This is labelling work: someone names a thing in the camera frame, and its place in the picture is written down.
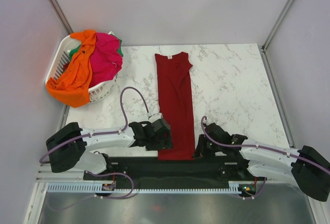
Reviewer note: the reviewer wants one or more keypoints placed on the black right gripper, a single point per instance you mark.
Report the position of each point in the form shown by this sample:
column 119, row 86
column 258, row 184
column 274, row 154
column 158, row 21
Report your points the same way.
column 200, row 151

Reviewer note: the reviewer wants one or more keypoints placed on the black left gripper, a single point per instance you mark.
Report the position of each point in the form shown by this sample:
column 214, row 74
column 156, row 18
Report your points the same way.
column 165, row 143

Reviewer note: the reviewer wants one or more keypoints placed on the dark red t shirt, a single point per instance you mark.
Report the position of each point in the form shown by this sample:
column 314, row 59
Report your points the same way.
column 175, row 102

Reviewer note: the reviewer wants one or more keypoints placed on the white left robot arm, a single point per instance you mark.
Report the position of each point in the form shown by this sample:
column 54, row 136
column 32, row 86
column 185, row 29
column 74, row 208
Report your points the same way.
column 72, row 146

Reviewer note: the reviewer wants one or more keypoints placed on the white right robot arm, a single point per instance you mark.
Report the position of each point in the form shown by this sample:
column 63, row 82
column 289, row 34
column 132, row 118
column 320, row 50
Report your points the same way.
column 304, row 168

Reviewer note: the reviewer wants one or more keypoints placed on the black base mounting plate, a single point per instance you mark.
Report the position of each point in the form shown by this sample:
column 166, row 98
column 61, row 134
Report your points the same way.
column 215, row 171

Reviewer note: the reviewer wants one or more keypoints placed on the pink t shirt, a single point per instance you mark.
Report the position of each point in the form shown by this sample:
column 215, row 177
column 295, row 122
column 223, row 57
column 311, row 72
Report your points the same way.
column 107, row 59

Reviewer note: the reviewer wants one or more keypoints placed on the orange t shirt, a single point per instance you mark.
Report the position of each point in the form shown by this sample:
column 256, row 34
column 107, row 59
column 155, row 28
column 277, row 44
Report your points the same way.
column 71, row 88

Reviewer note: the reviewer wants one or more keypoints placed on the green t shirt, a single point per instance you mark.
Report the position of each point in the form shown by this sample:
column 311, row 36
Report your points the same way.
column 73, row 51

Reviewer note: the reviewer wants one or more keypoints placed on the white plastic laundry basket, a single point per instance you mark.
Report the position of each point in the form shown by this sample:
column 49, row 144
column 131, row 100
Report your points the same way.
column 98, row 60

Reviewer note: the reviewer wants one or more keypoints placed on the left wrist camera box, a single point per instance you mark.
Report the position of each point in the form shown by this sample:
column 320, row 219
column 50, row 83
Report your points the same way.
column 157, row 125

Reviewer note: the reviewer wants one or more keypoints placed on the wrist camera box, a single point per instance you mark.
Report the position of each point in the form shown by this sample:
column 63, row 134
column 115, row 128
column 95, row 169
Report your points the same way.
column 157, row 125
column 218, row 134

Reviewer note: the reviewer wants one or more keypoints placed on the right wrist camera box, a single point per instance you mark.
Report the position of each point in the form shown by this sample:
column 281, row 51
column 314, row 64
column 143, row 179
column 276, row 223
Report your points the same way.
column 218, row 134

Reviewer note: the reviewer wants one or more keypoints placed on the aluminium frame rail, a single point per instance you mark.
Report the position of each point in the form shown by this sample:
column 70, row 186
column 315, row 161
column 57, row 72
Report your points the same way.
column 45, row 174

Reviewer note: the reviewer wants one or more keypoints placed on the white slotted cable duct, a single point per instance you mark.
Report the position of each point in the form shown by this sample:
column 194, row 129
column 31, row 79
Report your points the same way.
column 106, row 187

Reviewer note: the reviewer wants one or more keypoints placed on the left vertical aluminium post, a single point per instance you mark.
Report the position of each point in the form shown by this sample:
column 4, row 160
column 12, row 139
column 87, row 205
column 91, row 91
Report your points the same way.
column 61, row 15

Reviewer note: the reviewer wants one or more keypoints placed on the vertical aluminium post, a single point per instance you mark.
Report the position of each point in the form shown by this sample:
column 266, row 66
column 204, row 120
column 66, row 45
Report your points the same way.
column 61, row 15
column 280, row 19

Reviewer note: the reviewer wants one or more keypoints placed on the right vertical aluminium post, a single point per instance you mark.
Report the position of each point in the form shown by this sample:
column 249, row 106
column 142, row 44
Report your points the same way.
column 280, row 19

